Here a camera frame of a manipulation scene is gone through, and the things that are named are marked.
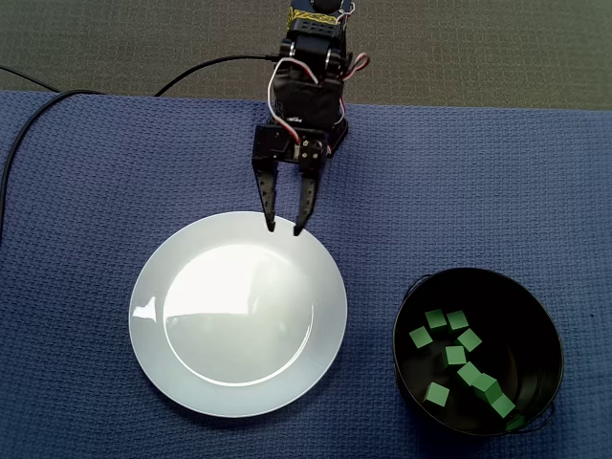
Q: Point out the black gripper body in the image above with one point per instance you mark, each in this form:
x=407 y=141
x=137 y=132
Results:
x=277 y=145

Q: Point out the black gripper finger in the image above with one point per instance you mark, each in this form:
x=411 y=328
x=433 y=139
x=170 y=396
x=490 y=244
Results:
x=308 y=191
x=267 y=191

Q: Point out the white round plate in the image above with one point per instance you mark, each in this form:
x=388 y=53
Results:
x=215 y=392

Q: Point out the blue woven cloth mat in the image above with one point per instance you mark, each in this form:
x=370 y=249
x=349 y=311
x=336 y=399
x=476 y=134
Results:
x=72 y=287

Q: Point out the black metal bucket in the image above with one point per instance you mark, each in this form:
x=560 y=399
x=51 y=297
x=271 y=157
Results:
x=526 y=334

